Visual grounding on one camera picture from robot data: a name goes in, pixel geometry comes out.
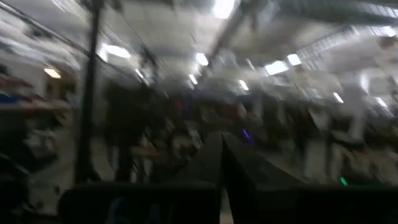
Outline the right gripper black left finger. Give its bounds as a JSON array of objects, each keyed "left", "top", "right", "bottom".
[{"left": 58, "top": 131, "right": 223, "bottom": 224}]

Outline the black vertical metal pole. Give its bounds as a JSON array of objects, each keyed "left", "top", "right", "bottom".
[{"left": 73, "top": 0, "right": 105, "bottom": 185}]

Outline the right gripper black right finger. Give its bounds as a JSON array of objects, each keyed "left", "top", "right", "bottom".
[{"left": 221, "top": 133, "right": 398, "bottom": 224}]

